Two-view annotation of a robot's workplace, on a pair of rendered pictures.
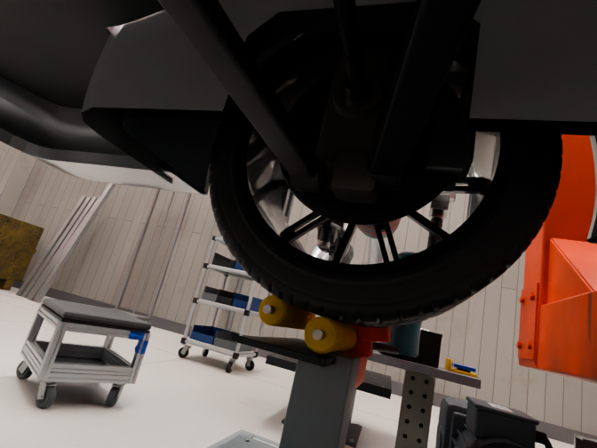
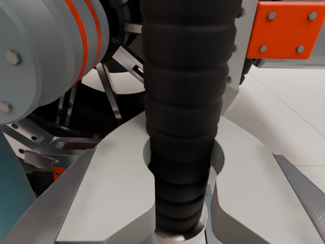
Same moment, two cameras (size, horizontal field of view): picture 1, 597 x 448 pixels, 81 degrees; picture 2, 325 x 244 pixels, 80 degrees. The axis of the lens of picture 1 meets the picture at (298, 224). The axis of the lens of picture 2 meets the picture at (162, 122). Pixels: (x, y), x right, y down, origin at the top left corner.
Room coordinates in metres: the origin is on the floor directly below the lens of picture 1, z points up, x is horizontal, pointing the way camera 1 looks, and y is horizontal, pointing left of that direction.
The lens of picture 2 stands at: (1.22, -0.13, 0.89)
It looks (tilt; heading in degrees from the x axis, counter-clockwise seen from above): 32 degrees down; 162
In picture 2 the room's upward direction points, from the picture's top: straight up
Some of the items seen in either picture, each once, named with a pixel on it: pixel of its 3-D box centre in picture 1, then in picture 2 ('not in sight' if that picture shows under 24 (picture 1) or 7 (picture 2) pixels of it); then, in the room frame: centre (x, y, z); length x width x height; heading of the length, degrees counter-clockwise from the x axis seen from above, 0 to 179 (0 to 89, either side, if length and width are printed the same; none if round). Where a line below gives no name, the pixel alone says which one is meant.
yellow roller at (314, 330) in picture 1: (334, 335); not in sight; (0.71, -0.12, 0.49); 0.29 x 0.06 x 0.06; 160
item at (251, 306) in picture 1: (232, 302); not in sight; (3.06, 0.39, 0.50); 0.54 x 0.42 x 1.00; 70
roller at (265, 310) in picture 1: (290, 315); not in sight; (0.82, -0.03, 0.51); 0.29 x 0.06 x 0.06; 160
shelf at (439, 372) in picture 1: (411, 365); not in sight; (1.35, -0.53, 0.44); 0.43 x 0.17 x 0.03; 70
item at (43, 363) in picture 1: (84, 350); not in sight; (1.64, 0.77, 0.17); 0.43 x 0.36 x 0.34; 43
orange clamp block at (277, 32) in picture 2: not in sight; (273, 29); (0.97, 0.12, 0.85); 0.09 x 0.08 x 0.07; 70
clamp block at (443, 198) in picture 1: (439, 205); not in sight; (1.00, -0.41, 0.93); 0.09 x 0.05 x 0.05; 160
